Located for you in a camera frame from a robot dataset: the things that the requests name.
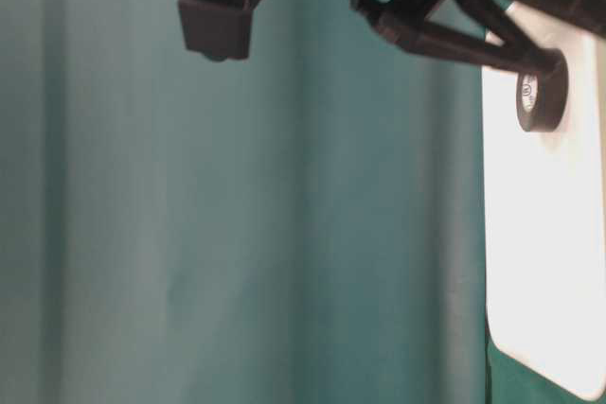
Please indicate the black tape roll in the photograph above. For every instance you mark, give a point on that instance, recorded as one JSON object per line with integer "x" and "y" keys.
{"x": 541, "y": 100}

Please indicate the white plastic tray case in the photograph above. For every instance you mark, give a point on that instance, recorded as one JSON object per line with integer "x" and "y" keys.
{"x": 545, "y": 216}

